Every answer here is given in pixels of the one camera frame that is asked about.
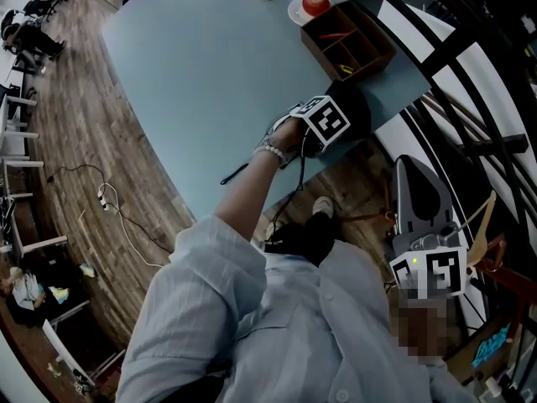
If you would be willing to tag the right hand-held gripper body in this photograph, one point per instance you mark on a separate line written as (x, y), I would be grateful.
(436, 271)

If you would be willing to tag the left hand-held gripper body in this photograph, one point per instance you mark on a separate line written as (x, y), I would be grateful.
(325, 120)

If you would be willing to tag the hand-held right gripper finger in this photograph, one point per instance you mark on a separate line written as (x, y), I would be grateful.
(405, 204)
(444, 212)

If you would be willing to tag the person's left forearm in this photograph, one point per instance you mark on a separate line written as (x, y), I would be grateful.
(243, 200)

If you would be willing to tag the person's right forearm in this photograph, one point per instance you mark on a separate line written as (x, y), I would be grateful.
(423, 330)

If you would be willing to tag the person's left hand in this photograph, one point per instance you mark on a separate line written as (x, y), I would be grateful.
(291, 137)

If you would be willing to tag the light wooden hanger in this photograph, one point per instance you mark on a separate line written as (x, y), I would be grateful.
(486, 218)

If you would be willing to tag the small yellow item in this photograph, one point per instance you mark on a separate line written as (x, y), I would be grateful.
(346, 69)

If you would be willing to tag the brown wooden coat rack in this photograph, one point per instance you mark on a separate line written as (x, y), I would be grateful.
(507, 277)

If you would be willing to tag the brown wooden organizer box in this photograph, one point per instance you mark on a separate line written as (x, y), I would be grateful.
(377, 59)

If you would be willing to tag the person's right white shoe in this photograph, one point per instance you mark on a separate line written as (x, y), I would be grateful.
(323, 206)

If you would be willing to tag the person's white shoe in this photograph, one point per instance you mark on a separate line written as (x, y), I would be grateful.
(323, 206)
(270, 228)

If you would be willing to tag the red pen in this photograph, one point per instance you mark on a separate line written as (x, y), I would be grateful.
(333, 36)

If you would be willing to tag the black metal railing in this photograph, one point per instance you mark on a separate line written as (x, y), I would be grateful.
(503, 142)

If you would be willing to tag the cyan patterned cloth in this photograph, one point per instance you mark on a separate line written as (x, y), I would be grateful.
(493, 344)

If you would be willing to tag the brown wooden cabinet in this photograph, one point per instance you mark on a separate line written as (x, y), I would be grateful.
(463, 367)

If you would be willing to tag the person's black trousers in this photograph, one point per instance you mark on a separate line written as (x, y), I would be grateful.
(306, 237)

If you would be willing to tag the white plate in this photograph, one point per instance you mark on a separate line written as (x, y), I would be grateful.
(295, 13)

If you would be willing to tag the red apple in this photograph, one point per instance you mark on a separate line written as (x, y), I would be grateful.
(315, 4)

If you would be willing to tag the person's left white shoe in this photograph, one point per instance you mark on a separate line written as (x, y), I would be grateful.
(270, 228)

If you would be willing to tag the small white cylinder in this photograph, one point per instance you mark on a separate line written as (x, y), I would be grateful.
(493, 386)

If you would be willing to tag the light blue table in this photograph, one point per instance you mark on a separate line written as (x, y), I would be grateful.
(201, 78)

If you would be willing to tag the person's light blue shirt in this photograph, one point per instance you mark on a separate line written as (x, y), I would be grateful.
(302, 330)

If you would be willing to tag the white power strip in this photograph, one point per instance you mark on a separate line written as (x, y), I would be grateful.
(103, 197)

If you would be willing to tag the cluttered white desk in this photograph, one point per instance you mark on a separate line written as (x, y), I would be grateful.
(42, 242)

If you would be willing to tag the small white table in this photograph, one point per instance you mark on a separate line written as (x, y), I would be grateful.
(58, 346)

